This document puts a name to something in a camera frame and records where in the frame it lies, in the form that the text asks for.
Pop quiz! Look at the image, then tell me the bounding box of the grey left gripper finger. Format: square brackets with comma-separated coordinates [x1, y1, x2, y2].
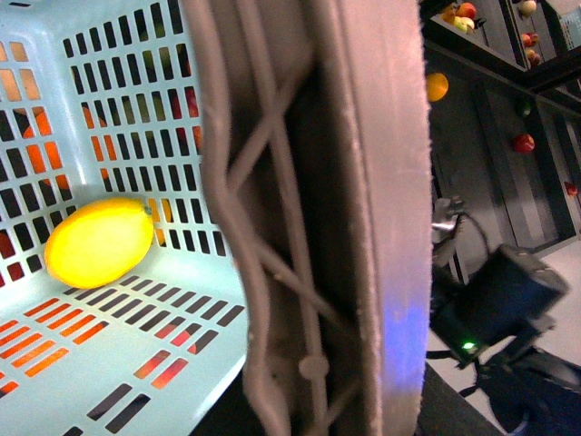
[183, 1, 432, 435]

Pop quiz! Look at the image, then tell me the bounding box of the light blue carried basket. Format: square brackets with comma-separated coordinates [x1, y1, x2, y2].
[1, 1, 247, 435]

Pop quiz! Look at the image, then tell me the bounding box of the yellow lemon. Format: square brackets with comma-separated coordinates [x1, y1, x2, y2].
[44, 197, 154, 289]

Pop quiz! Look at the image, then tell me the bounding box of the black metal display shelf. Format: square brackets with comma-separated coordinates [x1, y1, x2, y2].
[420, 1, 580, 280]

